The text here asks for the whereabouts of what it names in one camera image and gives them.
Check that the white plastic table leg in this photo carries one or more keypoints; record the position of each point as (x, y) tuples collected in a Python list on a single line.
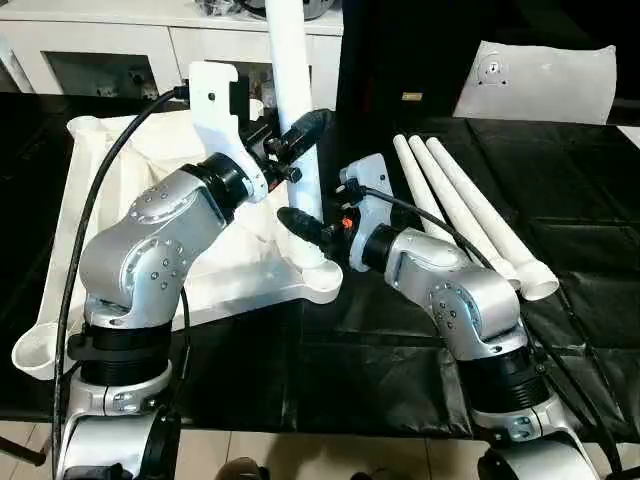
[(450, 200), (415, 180), (292, 65), (490, 215)]

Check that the white plastic table top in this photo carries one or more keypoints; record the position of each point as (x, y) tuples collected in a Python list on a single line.
[(240, 280)]

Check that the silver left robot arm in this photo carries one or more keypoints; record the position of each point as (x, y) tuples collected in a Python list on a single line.
[(150, 240)]

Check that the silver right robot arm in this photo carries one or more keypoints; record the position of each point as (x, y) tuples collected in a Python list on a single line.
[(475, 300)]

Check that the grey helmet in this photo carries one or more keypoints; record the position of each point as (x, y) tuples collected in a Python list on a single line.
[(315, 9)]

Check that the black box with gold label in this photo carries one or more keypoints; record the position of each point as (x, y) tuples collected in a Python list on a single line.
[(400, 50)]

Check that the black table mat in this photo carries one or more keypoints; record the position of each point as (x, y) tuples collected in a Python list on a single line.
[(350, 370)]

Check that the black tangled items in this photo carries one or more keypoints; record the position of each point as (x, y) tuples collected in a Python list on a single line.
[(215, 6)]

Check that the white glass-door cabinet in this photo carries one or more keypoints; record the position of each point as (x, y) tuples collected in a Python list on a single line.
[(100, 35)]

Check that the dark robot right foot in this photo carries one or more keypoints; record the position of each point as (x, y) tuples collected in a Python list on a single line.
[(372, 476)]

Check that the dark robot foot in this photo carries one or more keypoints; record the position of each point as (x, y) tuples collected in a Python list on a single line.
[(372, 476), (242, 470)]

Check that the white bag with round fitting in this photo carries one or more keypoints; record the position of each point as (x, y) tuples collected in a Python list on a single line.
[(550, 85)]

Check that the dark robot left foot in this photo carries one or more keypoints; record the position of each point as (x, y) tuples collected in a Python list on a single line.
[(242, 470)]

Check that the black metal stand leg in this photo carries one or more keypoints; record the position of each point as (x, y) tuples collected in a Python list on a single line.
[(25, 450)]

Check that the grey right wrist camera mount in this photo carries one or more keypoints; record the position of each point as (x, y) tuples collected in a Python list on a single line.
[(372, 195)]

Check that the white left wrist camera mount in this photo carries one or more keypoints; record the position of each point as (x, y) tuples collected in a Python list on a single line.
[(215, 125)]

